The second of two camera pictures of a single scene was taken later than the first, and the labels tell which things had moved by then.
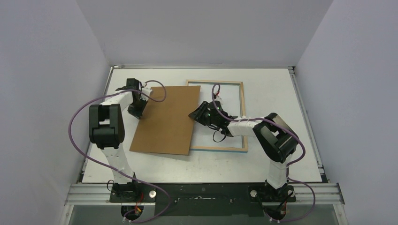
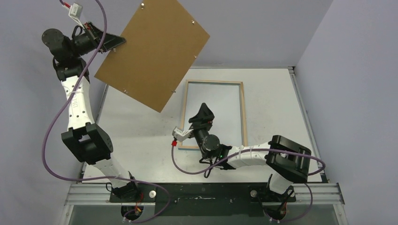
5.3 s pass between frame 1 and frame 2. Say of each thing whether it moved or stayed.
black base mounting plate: stayed
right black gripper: moved
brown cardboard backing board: moved
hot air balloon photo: stayed
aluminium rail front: stayed
